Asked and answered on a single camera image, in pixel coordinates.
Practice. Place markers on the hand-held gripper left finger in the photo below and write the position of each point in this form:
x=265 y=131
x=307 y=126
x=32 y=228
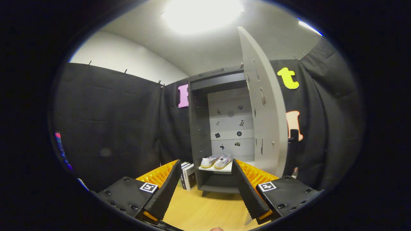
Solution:
x=165 y=189

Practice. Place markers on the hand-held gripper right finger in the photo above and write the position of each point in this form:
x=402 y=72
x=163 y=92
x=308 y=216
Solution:
x=247 y=192

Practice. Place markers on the white shoe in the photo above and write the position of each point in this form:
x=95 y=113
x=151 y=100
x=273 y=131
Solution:
x=223 y=161
x=209 y=161

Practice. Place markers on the dark grey shoe cabinet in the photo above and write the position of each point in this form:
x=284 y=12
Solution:
x=199 y=128

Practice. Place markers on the white book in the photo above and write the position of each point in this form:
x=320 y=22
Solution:
x=190 y=178

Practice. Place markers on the clear bottle with red label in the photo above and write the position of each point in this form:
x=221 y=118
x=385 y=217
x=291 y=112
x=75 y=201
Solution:
x=294 y=173

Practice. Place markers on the black backdrop cloth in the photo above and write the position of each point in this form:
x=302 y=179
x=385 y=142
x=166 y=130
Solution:
x=106 y=112

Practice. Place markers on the small ceiling light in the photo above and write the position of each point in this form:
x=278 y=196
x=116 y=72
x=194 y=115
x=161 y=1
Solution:
x=310 y=27

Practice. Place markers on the large ceiling light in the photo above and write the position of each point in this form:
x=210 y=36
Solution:
x=202 y=14

